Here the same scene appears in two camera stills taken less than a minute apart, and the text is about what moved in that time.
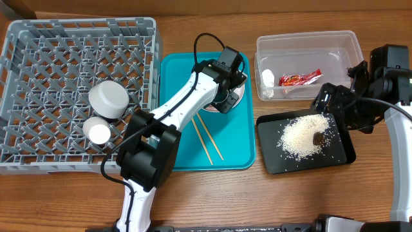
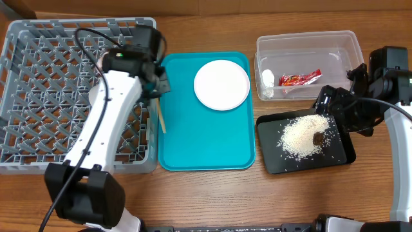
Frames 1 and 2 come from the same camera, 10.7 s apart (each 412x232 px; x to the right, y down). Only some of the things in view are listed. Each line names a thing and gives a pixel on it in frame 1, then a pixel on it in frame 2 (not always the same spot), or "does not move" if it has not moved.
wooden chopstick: (200, 138) to (160, 115)
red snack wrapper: (297, 80) does not move
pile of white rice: (300, 138) does not move
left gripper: (227, 106) to (165, 86)
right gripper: (330, 105) does not move
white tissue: (268, 80) does not move
